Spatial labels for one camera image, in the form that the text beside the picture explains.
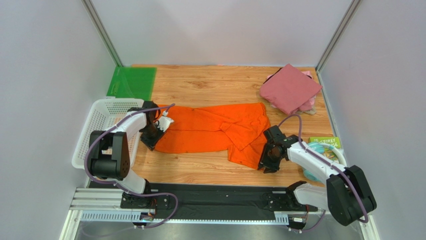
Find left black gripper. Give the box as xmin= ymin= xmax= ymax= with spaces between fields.
xmin=140 ymin=123 xmax=167 ymax=151

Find orange t shirt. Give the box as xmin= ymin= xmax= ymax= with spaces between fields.
xmin=155 ymin=102 xmax=271 ymax=170

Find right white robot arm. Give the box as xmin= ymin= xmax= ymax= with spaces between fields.
xmin=258 ymin=125 xmax=378 ymax=226

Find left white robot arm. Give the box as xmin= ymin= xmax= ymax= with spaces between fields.
xmin=84 ymin=101 xmax=174 ymax=197

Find teal headphones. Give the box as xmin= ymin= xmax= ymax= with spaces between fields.
xmin=296 ymin=141 xmax=346 ymax=184

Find white plastic basket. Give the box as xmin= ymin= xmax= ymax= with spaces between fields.
xmin=71 ymin=98 xmax=144 ymax=170

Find green cutting mat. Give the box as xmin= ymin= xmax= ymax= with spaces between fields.
xmin=106 ymin=66 xmax=157 ymax=101

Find green picture book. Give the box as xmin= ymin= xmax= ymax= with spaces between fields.
xmin=308 ymin=136 xmax=346 ymax=165

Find folded maroon t shirt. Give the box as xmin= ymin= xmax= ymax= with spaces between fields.
xmin=259 ymin=63 xmax=323 ymax=116

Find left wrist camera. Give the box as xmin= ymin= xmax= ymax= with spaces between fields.
xmin=157 ymin=111 xmax=174 ymax=132

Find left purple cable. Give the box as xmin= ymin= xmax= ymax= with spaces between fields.
xmin=83 ymin=103 xmax=180 ymax=231

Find aluminium frame rail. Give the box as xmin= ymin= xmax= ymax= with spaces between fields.
xmin=59 ymin=186 xmax=380 ymax=240

